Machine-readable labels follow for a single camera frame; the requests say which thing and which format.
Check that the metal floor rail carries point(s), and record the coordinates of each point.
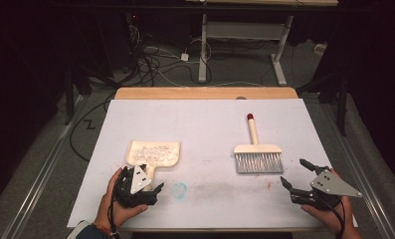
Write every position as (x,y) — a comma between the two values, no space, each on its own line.
(377,205)
(39,172)

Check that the pile of white paper scraps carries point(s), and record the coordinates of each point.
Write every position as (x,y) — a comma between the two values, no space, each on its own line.
(153,153)

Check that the person's left hand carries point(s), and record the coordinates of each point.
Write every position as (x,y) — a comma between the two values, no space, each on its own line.
(108,212)

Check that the small white floor box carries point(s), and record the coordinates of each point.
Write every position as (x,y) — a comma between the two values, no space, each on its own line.
(320,49)

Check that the black metal stand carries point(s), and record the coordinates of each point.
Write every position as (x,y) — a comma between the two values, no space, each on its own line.
(341,106)
(69,99)

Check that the white table cover sheet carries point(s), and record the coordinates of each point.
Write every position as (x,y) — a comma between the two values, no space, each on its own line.
(211,126)

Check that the person's right hand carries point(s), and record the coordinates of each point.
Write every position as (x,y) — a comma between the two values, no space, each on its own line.
(341,217)

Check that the cream brush with red tip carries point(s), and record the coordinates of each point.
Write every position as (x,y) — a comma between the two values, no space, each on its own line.
(258,149)

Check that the white-legged desk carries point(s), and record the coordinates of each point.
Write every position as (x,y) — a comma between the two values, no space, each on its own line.
(241,31)

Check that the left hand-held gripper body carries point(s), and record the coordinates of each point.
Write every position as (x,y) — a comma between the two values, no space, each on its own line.
(139,181)

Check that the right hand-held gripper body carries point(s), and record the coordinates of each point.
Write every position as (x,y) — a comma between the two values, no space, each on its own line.
(331,186)

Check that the white power adapter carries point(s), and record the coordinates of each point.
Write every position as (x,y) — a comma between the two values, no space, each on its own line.
(184,57)

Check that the cream plastic dustpan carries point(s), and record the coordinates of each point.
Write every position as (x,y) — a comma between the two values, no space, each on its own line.
(170,159)

